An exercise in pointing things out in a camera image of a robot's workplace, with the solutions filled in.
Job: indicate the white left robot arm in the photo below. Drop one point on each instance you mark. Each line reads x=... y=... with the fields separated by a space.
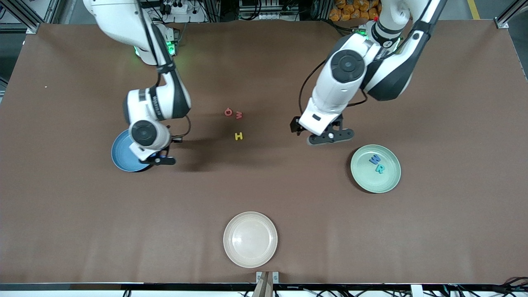
x=348 y=66

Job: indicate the blue plate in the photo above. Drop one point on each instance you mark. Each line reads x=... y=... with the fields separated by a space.
x=120 y=154

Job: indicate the green plate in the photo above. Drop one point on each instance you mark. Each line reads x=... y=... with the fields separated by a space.
x=371 y=181

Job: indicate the white power strip with plugs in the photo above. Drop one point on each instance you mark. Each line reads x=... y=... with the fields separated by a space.
x=179 y=8

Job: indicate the beige plate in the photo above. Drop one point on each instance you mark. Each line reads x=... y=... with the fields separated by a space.
x=250 y=239

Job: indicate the teal foam letter R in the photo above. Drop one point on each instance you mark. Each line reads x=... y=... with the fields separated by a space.
x=380 y=168

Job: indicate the yellow foam letter H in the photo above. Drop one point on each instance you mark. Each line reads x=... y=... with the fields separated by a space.
x=239 y=136

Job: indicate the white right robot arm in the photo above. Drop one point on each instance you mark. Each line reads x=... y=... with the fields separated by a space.
x=144 y=133

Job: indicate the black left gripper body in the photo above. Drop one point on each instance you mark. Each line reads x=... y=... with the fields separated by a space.
x=295 y=125

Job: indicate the small metal bracket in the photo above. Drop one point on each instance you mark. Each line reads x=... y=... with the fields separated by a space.
x=275 y=277

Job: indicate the red foam letter Q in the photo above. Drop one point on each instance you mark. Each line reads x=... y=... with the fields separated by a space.
x=228 y=111

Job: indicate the blue foam letter W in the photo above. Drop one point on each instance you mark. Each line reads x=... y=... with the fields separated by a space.
x=375 y=159

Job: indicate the pile of orange bags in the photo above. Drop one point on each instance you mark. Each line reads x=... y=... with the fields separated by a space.
x=354 y=12

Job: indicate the aluminium frame profile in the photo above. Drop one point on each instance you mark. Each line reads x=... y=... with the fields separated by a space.
x=502 y=22
x=31 y=25

